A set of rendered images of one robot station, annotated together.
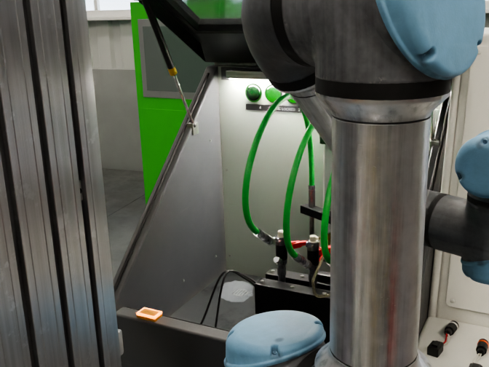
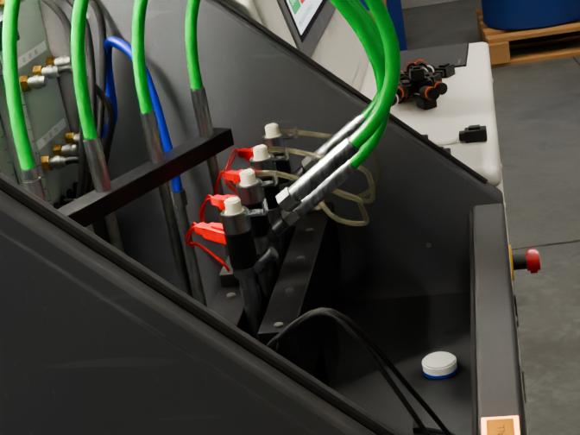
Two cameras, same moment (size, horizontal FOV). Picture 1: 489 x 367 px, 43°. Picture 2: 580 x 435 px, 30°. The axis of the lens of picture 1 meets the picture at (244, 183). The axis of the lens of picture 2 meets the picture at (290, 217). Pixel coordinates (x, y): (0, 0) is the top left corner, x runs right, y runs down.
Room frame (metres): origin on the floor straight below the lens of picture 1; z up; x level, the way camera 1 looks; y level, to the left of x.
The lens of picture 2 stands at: (1.59, 0.90, 1.46)
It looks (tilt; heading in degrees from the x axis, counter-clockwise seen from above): 21 degrees down; 255
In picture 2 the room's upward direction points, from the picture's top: 10 degrees counter-clockwise
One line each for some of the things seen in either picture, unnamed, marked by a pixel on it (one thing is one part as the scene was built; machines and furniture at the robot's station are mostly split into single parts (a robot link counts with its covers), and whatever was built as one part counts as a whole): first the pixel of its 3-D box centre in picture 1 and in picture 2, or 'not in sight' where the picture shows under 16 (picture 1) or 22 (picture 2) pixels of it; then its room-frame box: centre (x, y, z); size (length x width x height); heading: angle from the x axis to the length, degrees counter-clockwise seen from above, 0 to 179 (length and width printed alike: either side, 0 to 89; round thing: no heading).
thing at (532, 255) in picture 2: not in sight; (525, 261); (0.92, -0.35, 0.80); 0.05 x 0.04 x 0.05; 63
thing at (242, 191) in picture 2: (311, 284); (275, 272); (1.33, -0.15, 0.99); 0.05 x 0.03 x 0.21; 153
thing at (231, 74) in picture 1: (320, 76); not in sight; (1.61, -0.20, 1.43); 0.54 x 0.03 x 0.02; 63
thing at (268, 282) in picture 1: (329, 316); (283, 319); (1.32, -0.19, 0.91); 0.34 x 0.10 x 0.15; 63
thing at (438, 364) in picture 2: not in sight; (439, 365); (1.17, -0.10, 0.84); 0.04 x 0.04 x 0.01
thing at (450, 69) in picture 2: not in sight; (419, 78); (0.91, -0.67, 1.01); 0.23 x 0.11 x 0.06; 63
